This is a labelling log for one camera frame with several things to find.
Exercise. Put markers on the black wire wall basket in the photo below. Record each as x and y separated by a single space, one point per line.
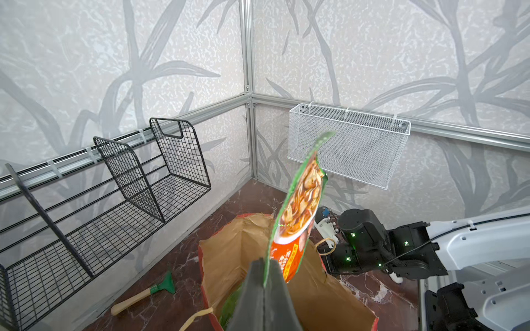
39 283

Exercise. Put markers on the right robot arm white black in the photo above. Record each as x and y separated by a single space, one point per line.
473 273

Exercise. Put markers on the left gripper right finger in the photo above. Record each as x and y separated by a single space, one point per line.
279 312

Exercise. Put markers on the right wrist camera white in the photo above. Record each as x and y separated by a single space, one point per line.
326 227

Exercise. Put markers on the large green condiment packet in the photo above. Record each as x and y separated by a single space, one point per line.
229 308

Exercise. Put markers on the white mesh wall basket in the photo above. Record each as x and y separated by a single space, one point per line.
357 145

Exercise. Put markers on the small green toy rake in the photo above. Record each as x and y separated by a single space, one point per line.
166 285

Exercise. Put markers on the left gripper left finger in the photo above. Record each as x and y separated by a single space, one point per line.
249 311

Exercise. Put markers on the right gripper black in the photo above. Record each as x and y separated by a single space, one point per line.
364 245

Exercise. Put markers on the red paper bag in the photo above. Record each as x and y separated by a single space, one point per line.
321 302

